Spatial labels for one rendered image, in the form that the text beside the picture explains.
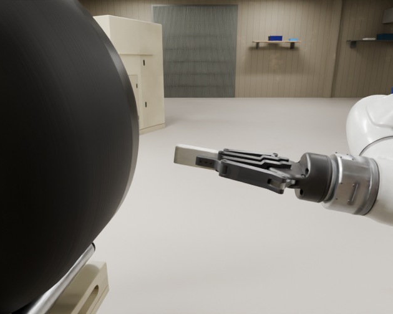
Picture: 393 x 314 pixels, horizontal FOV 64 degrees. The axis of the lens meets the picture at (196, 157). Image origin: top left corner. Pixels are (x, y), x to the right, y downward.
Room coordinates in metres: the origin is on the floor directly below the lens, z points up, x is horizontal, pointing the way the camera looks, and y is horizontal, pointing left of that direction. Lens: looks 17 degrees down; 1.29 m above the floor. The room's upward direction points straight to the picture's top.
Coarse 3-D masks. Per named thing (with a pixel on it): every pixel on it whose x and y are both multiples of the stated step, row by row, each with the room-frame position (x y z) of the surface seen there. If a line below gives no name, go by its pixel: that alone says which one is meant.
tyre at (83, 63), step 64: (0, 0) 0.36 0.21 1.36; (64, 0) 0.50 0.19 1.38; (0, 64) 0.33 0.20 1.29; (64, 64) 0.38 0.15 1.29; (0, 128) 0.33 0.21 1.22; (64, 128) 0.35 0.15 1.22; (128, 128) 0.50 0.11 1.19; (0, 192) 0.33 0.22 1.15; (64, 192) 0.34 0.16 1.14; (0, 256) 0.33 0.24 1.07; (64, 256) 0.36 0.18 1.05
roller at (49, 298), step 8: (88, 248) 0.58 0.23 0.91; (88, 256) 0.57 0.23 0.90; (80, 264) 0.54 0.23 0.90; (72, 272) 0.51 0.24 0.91; (64, 280) 0.48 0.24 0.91; (56, 288) 0.46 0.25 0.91; (64, 288) 0.48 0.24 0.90; (40, 296) 0.43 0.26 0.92; (48, 296) 0.44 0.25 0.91; (56, 296) 0.45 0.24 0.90; (32, 304) 0.41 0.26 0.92; (40, 304) 0.42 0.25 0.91; (48, 304) 0.43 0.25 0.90; (16, 312) 0.39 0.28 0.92; (24, 312) 0.39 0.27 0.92; (32, 312) 0.40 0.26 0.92; (40, 312) 0.41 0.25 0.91
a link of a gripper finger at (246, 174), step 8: (224, 160) 0.44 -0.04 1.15; (232, 168) 0.43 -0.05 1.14; (240, 168) 0.43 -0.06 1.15; (248, 168) 0.42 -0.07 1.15; (256, 168) 0.43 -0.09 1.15; (224, 176) 0.44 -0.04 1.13; (232, 176) 0.43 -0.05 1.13; (240, 176) 0.43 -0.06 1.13; (248, 176) 0.42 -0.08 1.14; (256, 176) 0.42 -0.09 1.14; (264, 176) 0.41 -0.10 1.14; (272, 176) 0.41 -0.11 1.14; (280, 176) 0.40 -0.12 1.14; (256, 184) 0.42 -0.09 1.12; (264, 184) 0.41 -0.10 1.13; (280, 192) 0.40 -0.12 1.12
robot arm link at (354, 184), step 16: (336, 160) 0.44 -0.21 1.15; (352, 160) 0.43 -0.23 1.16; (368, 160) 0.43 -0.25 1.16; (336, 176) 0.42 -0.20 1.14; (352, 176) 0.41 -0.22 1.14; (368, 176) 0.41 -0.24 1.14; (336, 192) 0.41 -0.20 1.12; (352, 192) 0.41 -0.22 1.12; (368, 192) 0.40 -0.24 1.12; (336, 208) 0.42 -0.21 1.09; (352, 208) 0.41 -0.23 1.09; (368, 208) 0.40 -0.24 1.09
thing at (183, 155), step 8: (176, 152) 0.48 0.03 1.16; (184, 152) 0.47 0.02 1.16; (192, 152) 0.47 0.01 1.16; (200, 152) 0.47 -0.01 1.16; (208, 152) 0.47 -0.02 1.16; (216, 152) 0.47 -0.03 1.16; (176, 160) 0.48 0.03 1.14; (184, 160) 0.47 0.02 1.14; (192, 160) 0.47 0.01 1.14; (208, 168) 0.47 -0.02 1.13
